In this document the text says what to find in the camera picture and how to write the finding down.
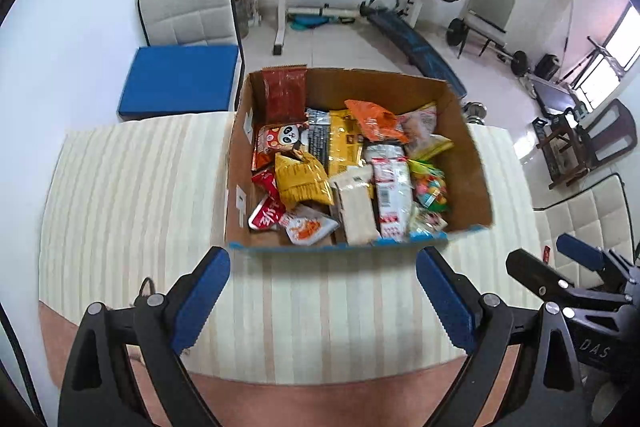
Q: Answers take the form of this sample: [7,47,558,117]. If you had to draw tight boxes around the teal balance disc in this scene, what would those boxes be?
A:
[290,14,328,30]

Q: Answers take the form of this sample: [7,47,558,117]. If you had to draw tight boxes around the yellow crinkled chip packet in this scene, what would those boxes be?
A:
[274,151,335,210]

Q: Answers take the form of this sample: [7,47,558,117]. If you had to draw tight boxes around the blue cushion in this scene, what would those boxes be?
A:
[116,45,240,122]

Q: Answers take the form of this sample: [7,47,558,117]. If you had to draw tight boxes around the red panda snack packet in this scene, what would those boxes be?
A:
[251,122,310,172]

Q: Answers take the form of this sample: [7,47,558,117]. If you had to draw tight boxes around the large yellow snack packet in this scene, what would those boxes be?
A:
[327,109,366,178]

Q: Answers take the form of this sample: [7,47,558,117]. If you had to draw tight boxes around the brown cardboard box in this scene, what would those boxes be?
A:
[224,67,493,253]

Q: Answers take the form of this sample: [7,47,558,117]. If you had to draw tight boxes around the beige wafer packet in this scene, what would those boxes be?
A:
[330,167,382,245]

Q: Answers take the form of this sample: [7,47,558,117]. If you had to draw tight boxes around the white red label snack packet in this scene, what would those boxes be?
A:
[371,157,413,242]

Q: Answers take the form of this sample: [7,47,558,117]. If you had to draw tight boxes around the window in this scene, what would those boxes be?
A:
[575,4,640,108]

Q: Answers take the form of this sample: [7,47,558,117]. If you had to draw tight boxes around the pale pink yellow-edged snack packet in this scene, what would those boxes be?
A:
[400,103,453,159]

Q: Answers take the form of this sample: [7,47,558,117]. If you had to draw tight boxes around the black blue sit-up bench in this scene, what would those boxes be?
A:
[360,0,468,98]

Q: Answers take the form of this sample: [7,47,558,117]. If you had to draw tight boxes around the short barbell black plates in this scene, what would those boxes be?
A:
[446,18,528,76]

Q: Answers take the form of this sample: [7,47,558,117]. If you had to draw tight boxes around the small red snack packet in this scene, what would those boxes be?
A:
[251,170,279,198]
[248,198,286,232]

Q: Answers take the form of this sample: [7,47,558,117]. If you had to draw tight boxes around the dark red snack packet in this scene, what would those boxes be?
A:
[261,66,307,124]

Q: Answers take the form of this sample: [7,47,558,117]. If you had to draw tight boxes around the white padded chair black trim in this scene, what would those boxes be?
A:
[137,0,246,82]

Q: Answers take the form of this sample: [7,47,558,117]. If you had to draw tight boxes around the black speaker box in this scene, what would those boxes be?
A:
[535,54,560,82]

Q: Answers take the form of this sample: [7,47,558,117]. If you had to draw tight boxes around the white grey snack packet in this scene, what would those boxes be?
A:
[363,143,406,162]

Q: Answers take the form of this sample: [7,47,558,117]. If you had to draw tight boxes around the white orange snack packet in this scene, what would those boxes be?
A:
[278,205,340,246]

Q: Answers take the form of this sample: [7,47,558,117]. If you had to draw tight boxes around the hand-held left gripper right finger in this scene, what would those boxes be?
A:
[416,246,585,427]

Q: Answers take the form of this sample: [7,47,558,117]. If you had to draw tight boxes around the dark wooden chair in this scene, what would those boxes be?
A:
[532,99,638,190]

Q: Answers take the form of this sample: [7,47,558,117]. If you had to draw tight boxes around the black flat monitor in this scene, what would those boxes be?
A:
[530,74,586,118]

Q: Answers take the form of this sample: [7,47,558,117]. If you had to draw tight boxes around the cream striped table mat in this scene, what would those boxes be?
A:
[39,112,546,385]

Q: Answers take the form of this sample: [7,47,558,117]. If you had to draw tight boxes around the colourful candy bag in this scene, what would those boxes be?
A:
[407,159,448,210]

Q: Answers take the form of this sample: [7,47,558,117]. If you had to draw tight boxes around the small clear snack packet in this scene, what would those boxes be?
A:
[409,207,448,240]

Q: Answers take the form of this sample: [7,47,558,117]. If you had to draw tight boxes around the black grey striped snack packet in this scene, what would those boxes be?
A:
[305,108,332,168]

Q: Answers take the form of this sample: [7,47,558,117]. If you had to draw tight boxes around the white quilted chair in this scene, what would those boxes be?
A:
[532,172,640,288]

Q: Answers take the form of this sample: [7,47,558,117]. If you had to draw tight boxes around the grey folding chair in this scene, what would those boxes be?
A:
[457,0,516,58]

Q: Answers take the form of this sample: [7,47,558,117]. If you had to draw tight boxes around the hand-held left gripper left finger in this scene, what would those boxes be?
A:
[59,246,232,427]

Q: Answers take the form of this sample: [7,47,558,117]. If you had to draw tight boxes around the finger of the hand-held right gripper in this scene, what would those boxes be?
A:
[506,249,626,310]
[556,234,640,285]

